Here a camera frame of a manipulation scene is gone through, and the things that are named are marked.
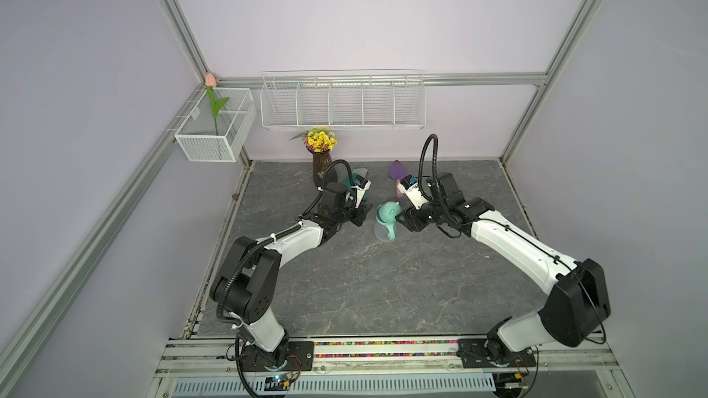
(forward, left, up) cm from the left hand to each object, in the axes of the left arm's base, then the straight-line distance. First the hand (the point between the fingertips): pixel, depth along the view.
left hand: (369, 203), depth 90 cm
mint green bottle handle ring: (-9, -7, -3) cm, 12 cm away
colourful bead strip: (-41, -1, -15) cm, 44 cm away
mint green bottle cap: (-6, -5, +4) cm, 9 cm away
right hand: (-6, -10, +4) cm, 12 cm away
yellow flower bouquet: (+21, +16, +10) cm, 28 cm away
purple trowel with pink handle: (+27, -15, -15) cm, 35 cm away
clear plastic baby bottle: (-9, -3, -4) cm, 10 cm away
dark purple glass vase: (+20, +16, +2) cm, 26 cm away
